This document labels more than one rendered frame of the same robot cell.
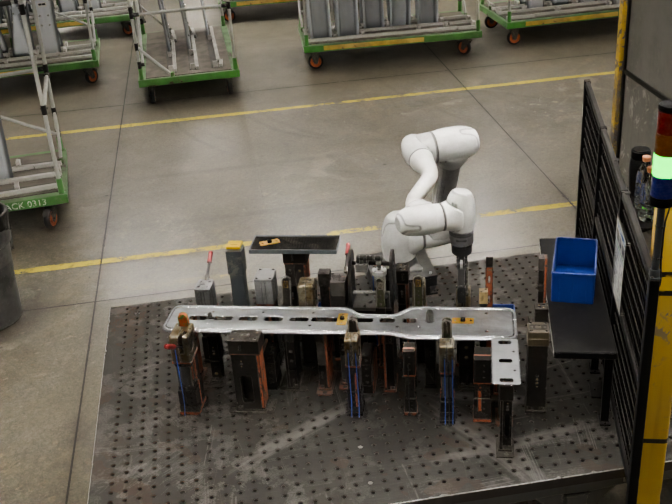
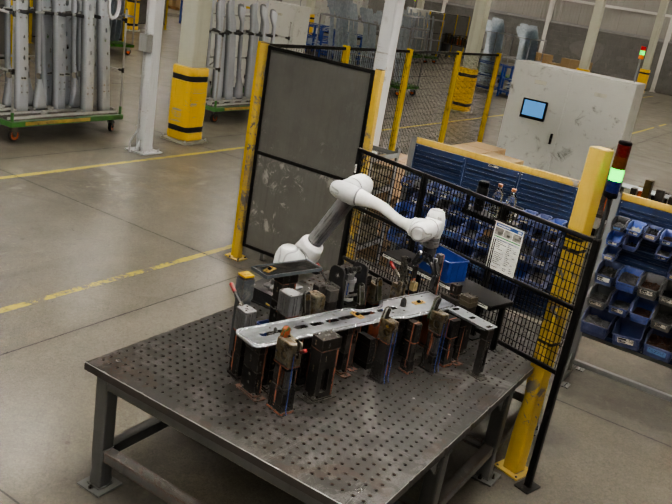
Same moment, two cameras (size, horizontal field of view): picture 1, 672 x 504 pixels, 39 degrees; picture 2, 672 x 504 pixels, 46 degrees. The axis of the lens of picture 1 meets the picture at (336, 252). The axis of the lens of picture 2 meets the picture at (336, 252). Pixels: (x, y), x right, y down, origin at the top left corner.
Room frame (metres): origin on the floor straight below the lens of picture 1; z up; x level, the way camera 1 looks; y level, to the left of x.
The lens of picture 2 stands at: (1.08, 3.08, 2.59)
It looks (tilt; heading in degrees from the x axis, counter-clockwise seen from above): 19 degrees down; 307
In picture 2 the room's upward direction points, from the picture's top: 10 degrees clockwise
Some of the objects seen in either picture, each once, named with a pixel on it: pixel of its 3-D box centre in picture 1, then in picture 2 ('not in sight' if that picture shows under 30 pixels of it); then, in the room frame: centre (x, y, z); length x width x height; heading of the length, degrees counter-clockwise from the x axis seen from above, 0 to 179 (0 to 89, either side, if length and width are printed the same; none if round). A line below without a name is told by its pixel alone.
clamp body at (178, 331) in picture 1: (188, 369); (285, 374); (3.11, 0.60, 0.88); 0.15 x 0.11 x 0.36; 171
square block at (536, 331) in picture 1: (536, 367); (463, 323); (2.95, -0.72, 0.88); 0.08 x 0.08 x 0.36; 81
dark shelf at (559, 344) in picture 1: (574, 292); (443, 277); (3.25, -0.93, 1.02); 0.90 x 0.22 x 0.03; 171
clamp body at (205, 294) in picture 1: (209, 321); (241, 342); (3.46, 0.55, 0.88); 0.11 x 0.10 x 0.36; 171
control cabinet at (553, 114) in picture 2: not in sight; (564, 129); (5.29, -7.07, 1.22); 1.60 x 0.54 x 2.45; 7
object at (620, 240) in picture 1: (621, 265); (505, 249); (2.94, -1.00, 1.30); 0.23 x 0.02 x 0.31; 171
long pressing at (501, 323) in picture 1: (337, 321); (355, 317); (3.19, 0.02, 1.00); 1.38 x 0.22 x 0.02; 81
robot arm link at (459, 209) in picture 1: (457, 210); (434, 223); (3.12, -0.45, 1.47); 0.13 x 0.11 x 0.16; 101
